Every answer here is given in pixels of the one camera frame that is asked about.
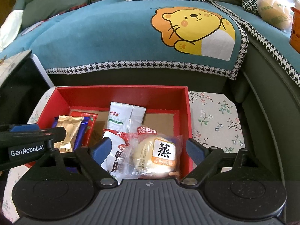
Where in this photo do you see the blue foil snack packet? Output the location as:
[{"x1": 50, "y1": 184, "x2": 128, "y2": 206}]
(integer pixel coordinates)
[{"x1": 52, "y1": 115, "x2": 89, "y2": 153}]

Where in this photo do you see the teal lion sofa cover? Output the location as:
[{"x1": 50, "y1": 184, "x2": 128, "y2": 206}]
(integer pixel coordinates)
[{"x1": 1, "y1": 0, "x2": 299, "y2": 84}]

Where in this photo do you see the white cloth on sofa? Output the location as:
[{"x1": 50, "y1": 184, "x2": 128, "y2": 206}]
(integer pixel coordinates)
[{"x1": 0, "y1": 10, "x2": 24, "y2": 52}]

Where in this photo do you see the red flat snack packet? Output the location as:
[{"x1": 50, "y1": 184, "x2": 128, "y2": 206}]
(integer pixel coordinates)
[{"x1": 70, "y1": 111, "x2": 98, "y2": 149}]

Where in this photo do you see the white green snack packet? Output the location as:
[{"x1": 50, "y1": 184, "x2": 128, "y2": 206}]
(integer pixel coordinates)
[{"x1": 107, "y1": 102, "x2": 146, "y2": 133}]

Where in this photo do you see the dark green sofa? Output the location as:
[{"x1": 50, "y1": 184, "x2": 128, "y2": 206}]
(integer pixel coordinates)
[{"x1": 47, "y1": 0, "x2": 299, "y2": 222}]

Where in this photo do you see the red cardboard box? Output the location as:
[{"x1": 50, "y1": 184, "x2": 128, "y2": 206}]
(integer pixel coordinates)
[{"x1": 29, "y1": 86, "x2": 192, "y2": 181}]

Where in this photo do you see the gold foil snack packet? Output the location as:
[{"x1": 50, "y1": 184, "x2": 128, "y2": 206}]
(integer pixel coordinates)
[{"x1": 54, "y1": 116, "x2": 83, "y2": 153}]

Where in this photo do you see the dark side table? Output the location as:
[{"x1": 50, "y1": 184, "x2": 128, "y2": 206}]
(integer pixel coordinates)
[{"x1": 0, "y1": 50, "x2": 54, "y2": 125}]

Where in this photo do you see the floral tablecloth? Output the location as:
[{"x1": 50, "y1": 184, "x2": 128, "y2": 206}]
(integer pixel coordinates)
[{"x1": 2, "y1": 91, "x2": 245, "y2": 222}]

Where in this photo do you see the orange container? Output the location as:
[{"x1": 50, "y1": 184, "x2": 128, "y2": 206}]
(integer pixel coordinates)
[{"x1": 289, "y1": 7, "x2": 300, "y2": 53}]

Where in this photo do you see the steamed cake packet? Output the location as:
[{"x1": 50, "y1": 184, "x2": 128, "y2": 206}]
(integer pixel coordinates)
[{"x1": 121, "y1": 126, "x2": 183, "y2": 179}]

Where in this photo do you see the bagged bread on sofa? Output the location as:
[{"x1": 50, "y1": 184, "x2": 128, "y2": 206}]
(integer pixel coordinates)
[{"x1": 242, "y1": 0, "x2": 294, "y2": 33}]

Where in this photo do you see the white red duck snack packet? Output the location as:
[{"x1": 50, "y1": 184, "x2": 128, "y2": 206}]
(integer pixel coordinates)
[{"x1": 101, "y1": 132, "x2": 128, "y2": 184}]

